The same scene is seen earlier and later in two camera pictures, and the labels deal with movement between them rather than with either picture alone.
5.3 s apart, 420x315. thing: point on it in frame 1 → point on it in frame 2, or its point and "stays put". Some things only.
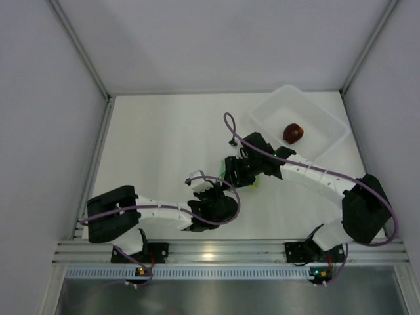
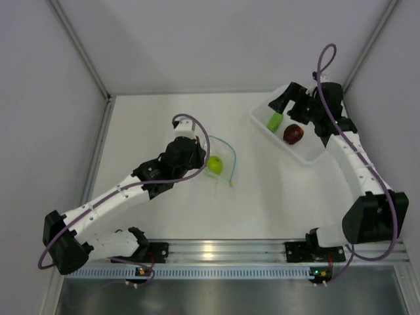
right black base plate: [309, 252] stays put
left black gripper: [215, 189] → [200, 153]
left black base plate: [153, 252] stays put
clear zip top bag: [258, 179] → [222, 161]
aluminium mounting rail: [230, 252] stays put
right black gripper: [233, 165] → [294, 92]
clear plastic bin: [322, 129] stays put
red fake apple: [293, 132] stays put
